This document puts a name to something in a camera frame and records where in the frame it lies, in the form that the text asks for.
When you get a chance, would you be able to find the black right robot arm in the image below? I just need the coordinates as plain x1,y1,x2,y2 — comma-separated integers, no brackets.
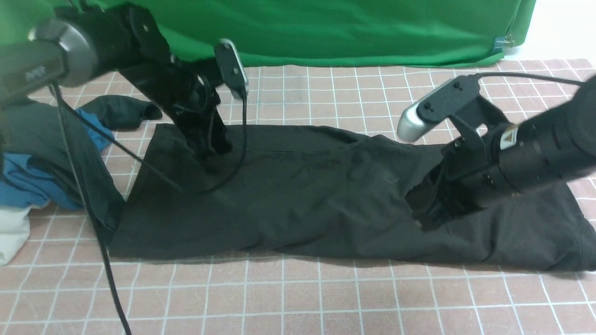
397,72,596,231

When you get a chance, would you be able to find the white shirt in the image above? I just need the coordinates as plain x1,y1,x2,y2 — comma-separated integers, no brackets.
0,203,49,266

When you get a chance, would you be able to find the dark gray long-sleeved shirt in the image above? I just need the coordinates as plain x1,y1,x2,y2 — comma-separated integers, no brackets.
108,123,596,271

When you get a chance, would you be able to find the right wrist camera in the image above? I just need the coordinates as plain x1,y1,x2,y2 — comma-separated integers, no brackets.
396,75,480,143

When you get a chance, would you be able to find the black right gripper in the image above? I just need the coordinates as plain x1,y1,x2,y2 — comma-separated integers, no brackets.
405,96,541,232

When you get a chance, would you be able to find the black left camera cable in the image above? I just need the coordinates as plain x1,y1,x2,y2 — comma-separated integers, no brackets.
49,74,250,335

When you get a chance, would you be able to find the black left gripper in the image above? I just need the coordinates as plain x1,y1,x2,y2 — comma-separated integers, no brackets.
118,5,233,169

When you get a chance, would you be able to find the pink checkered tablecloth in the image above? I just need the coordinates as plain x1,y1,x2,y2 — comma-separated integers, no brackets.
1,66,595,335

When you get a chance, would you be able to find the green backdrop cloth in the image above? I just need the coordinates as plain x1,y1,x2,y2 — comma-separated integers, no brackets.
0,0,537,68

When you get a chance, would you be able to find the blue binder clip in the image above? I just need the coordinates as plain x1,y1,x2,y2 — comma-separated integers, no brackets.
492,34,516,53

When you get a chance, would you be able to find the black right camera cable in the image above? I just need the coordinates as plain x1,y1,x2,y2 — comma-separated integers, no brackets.
473,72,585,87

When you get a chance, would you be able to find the black camera cable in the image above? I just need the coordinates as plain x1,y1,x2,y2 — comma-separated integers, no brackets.
473,72,585,87
49,74,250,335

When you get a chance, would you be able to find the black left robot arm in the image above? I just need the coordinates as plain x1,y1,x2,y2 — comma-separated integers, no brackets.
0,3,247,159

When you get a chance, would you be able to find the blue shirt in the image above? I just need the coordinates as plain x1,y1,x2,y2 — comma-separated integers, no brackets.
0,108,116,210

